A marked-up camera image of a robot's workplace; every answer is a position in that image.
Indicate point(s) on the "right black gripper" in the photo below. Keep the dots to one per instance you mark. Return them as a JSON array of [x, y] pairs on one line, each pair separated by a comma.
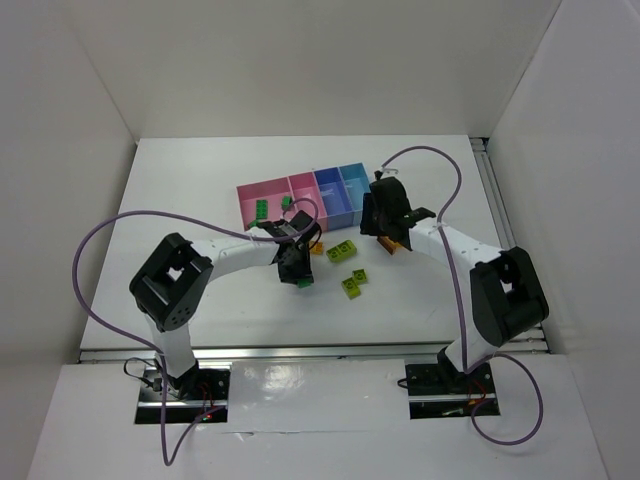
[[373, 226]]

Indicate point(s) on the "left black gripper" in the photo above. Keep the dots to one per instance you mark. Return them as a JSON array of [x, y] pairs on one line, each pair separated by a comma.
[[296, 270]]

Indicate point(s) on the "yellow lego brick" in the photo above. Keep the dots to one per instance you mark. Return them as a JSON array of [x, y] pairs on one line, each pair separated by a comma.
[[317, 248]]

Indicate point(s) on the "large lime lego brick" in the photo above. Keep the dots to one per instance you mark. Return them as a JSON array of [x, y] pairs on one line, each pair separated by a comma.
[[341, 252]]

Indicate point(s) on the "lime lego pair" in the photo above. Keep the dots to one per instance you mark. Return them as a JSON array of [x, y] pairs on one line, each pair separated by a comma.
[[352, 285]]

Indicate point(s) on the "dark green curved lego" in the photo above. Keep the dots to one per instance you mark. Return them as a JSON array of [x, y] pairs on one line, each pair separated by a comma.
[[261, 212]]

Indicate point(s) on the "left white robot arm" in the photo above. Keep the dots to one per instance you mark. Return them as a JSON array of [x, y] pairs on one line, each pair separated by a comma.
[[169, 286]]

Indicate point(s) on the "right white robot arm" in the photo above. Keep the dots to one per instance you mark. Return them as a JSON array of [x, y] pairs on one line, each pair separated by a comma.
[[497, 291]]

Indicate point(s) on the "dark blue bin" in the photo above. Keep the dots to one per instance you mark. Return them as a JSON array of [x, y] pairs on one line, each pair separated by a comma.
[[337, 204]]

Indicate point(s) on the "light blue bin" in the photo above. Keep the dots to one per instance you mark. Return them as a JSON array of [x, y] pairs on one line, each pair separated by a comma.
[[356, 183]]

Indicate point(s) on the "large pink bin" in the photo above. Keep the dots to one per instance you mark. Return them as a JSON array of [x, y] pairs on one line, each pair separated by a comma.
[[273, 190]]

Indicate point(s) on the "aluminium rail front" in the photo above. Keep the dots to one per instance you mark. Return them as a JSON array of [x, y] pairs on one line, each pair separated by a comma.
[[347, 351]]

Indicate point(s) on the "aluminium rail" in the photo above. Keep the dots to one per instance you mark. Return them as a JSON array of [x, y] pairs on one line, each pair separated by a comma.
[[347, 351], [497, 230]]

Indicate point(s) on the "aluminium rail right side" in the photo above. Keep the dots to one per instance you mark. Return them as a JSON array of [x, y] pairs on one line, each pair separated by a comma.
[[497, 230]]

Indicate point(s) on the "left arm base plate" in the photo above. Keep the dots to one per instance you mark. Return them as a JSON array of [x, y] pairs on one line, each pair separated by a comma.
[[207, 395]]

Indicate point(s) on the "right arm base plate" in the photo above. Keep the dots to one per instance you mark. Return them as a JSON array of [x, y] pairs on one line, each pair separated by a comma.
[[430, 397]]

